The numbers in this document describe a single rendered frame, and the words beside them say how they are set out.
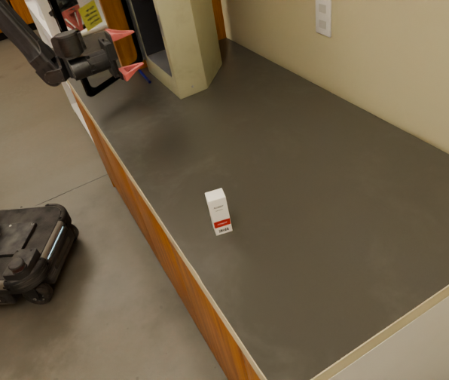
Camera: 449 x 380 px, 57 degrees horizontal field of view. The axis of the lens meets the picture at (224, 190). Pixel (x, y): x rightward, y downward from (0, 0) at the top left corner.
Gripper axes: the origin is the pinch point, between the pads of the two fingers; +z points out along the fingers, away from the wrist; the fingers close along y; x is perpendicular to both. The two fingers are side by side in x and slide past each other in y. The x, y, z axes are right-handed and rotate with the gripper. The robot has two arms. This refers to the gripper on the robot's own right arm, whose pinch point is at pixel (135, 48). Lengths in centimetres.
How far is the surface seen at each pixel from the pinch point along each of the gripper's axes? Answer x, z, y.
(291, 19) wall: 0, 56, -8
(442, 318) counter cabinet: -95, 22, -37
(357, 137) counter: -49, 41, -25
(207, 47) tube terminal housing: 13.9, 28.6, -13.4
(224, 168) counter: -36.6, 5.3, -25.4
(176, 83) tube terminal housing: 8.8, 12.4, -19.2
